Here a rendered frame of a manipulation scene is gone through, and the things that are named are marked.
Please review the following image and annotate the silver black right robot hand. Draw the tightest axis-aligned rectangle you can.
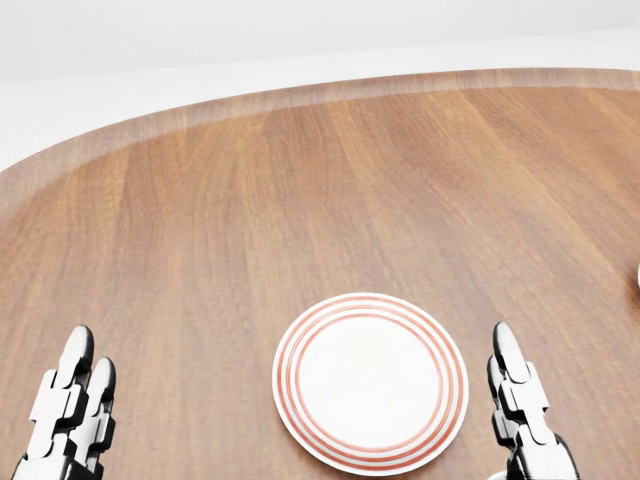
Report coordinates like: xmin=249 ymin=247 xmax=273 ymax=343
xmin=487 ymin=321 xmax=581 ymax=480

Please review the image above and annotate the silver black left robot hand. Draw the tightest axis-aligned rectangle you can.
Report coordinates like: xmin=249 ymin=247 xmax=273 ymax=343
xmin=10 ymin=325 xmax=118 ymax=480

